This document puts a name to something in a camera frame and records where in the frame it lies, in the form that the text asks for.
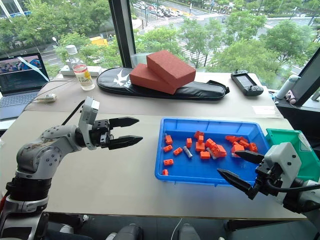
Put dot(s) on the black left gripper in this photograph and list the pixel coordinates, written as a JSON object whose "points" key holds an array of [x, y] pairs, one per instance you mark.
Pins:
{"points": [[100, 133]]}

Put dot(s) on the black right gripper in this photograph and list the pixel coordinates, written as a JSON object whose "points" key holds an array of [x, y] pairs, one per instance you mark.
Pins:
{"points": [[268, 180]]}

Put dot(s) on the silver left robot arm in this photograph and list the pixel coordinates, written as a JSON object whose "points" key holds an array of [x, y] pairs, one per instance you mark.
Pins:
{"points": [[37, 155]]}

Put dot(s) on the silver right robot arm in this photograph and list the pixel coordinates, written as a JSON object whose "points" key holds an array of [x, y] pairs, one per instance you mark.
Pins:
{"points": [[303, 197]]}

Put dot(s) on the green plastic bin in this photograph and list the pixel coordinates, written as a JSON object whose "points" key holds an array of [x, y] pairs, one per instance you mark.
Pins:
{"points": [[287, 137]]}

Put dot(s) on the orange toy building block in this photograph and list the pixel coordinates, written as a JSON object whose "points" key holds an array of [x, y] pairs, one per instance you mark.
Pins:
{"points": [[205, 155], [244, 143], [189, 142], [210, 143], [232, 138], [221, 150], [253, 147], [168, 162], [178, 151], [201, 139], [168, 140], [168, 148], [198, 134], [165, 172], [237, 148], [200, 146], [236, 143]]}

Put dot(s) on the blue plastic tray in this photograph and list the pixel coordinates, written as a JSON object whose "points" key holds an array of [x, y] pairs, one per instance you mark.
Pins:
{"points": [[190, 167]]}

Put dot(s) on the red foam brick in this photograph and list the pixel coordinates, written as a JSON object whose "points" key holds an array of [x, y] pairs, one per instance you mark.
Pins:
{"points": [[150, 78], [171, 67]]}

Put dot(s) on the white paper label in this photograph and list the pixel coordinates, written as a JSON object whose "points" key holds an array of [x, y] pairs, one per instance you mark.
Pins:
{"points": [[263, 110]]}

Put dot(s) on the plastic drink bottle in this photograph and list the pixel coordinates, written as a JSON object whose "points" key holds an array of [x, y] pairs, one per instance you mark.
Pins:
{"points": [[84, 78]]}

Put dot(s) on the white charger adapter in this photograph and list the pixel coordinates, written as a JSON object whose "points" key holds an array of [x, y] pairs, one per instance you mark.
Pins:
{"points": [[47, 97]]}

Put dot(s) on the black racket bag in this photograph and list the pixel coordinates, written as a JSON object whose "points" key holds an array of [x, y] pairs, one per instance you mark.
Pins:
{"points": [[200, 91]]}

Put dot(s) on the black handheld game console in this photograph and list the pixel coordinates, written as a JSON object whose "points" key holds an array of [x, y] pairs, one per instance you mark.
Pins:
{"points": [[246, 82]]}

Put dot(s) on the pink plush toy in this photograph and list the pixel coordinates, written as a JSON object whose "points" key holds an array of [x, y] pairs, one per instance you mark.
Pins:
{"points": [[291, 96]]}

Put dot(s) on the white bottle with teal cap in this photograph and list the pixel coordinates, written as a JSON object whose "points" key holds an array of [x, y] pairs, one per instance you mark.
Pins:
{"points": [[287, 86]]}

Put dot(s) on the white plastic bottle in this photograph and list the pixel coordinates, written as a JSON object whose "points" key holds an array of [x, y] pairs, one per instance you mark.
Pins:
{"points": [[71, 53]]}

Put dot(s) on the dark rounded grey shape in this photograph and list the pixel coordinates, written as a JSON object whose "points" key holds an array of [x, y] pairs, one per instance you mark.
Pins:
{"points": [[126, 232]]}

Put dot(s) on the black monitor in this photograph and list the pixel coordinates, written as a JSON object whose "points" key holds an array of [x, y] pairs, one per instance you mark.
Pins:
{"points": [[308, 80]]}

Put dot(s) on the grey open laptop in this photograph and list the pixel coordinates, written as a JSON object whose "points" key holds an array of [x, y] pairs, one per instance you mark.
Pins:
{"points": [[20, 85]]}

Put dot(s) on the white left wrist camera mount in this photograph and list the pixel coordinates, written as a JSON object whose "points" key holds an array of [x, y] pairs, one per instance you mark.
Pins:
{"points": [[88, 112]]}

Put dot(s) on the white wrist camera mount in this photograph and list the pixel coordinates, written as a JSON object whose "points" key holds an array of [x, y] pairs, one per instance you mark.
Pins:
{"points": [[283, 157], [88, 112]]}

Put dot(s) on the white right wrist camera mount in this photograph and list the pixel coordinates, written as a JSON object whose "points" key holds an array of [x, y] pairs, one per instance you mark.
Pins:
{"points": [[283, 157]]}

